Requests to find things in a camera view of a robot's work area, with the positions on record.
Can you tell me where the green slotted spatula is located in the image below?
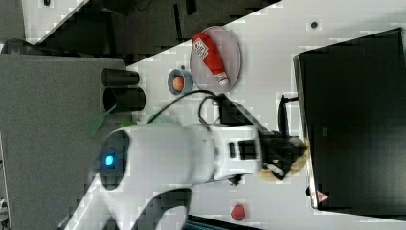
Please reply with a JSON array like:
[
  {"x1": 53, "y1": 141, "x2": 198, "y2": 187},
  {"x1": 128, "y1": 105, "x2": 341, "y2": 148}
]
[{"x1": 88, "y1": 105, "x2": 116, "y2": 137}]

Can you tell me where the orange toy fruit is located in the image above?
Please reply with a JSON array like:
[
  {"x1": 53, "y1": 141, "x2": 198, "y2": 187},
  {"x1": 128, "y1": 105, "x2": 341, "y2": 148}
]
[{"x1": 172, "y1": 77, "x2": 184, "y2": 91}]

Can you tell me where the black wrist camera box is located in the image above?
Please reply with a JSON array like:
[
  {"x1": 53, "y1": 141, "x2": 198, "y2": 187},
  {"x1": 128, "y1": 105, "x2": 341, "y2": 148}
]
[{"x1": 216, "y1": 94, "x2": 265, "y2": 130}]

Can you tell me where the red toy strawberry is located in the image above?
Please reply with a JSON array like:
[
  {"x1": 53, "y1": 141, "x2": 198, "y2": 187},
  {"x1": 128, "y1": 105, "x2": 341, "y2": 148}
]
[{"x1": 231, "y1": 204, "x2": 246, "y2": 221}]

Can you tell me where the black cylindrical container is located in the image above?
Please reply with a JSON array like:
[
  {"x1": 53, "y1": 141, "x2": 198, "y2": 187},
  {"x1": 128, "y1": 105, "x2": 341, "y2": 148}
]
[
  {"x1": 102, "y1": 87, "x2": 146, "y2": 113},
  {"x1": 101, "y1": 68, "x2": 140, "y2": 86}
]

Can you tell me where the silver black toaster oven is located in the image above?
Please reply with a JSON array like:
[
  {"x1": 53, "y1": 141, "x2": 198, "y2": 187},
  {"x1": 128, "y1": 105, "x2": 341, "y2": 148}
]
[{"x1": 293, "y1": 28, "x2": 406, "y2": 219}]

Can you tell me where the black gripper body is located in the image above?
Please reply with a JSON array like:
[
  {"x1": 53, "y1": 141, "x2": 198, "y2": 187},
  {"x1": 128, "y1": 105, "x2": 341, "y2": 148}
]
[{"x1": 259, "y1": 131, "x2": 306, "y2": 180}]

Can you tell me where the green toy lime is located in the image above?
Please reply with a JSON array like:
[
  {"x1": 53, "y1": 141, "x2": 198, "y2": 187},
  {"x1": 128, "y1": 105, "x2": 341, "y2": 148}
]
[{"x1": 120, "y1": 121, "x2": 138, "y2": 127}]

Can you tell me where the blue small bowl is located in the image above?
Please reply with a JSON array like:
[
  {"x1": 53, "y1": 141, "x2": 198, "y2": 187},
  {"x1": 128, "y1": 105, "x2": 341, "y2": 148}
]
[{"x1": 168, "y1": 69, "x2": 193, "y2": 95}]

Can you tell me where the grey round plate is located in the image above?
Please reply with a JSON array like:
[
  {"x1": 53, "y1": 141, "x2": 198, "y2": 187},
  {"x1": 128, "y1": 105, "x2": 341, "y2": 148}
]
[{"x1": 190, "y1": 27, "x2": 241, "y2": 93}]

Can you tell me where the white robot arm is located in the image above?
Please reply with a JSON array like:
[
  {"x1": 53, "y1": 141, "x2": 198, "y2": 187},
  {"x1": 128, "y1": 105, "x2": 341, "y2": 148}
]
[{"x1": 58, "y1": 123, "x2": 306, "y2": 230}]

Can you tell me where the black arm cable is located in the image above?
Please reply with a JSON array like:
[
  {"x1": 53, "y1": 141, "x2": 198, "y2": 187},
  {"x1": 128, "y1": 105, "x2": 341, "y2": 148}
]
[{"x1": 147, "y1": 89, "x2": 224, "y2": 128}]

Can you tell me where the red plush ketchup bottle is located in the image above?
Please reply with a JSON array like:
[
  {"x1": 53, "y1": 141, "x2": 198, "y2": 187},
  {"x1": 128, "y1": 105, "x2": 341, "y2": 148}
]
[{"x1": 192, "y1": 33, "x2": 230, "y2": 86}]

